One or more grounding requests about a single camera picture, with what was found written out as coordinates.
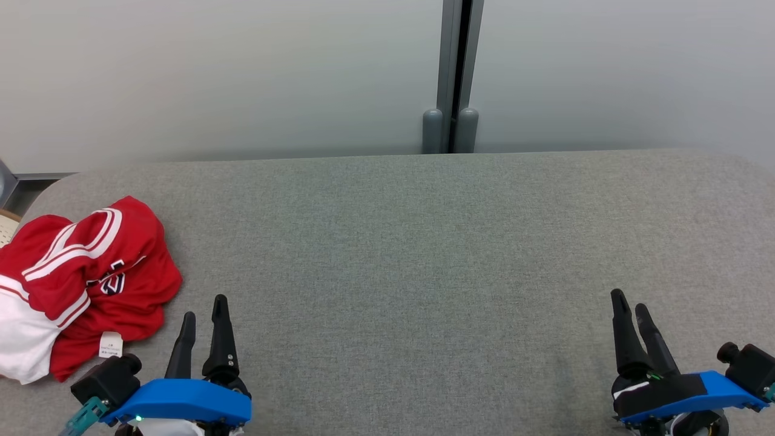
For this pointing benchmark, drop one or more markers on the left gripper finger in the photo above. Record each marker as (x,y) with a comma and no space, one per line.
(221,345)
(181,351)

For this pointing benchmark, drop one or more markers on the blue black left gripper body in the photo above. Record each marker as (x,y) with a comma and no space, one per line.
(181,399)

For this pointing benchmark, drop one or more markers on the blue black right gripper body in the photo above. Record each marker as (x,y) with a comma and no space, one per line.
(672,393)

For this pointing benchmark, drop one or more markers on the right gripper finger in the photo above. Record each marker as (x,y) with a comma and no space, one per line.
(626,339)
(659,348)

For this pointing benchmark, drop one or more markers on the red white Bulls jersey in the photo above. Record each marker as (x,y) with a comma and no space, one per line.
(66,260)

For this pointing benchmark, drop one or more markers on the beige woven laundry basket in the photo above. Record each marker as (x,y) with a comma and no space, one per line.
(7,229)

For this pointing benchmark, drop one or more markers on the grey rounded panel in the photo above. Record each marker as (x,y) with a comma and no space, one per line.
(6,181)

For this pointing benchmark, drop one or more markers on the grey cylinder door stop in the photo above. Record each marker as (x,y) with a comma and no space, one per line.
(467,130)
(432,130)

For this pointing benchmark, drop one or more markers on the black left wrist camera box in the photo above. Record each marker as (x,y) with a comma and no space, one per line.
(109,378)

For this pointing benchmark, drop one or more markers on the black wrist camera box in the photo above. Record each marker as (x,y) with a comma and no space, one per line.
(751,366)
(109,378)

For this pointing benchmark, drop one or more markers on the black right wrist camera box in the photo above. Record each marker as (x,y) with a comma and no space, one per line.
(751,366)

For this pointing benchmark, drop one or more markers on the grey metal door post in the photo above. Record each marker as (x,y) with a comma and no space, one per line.
(449,60)

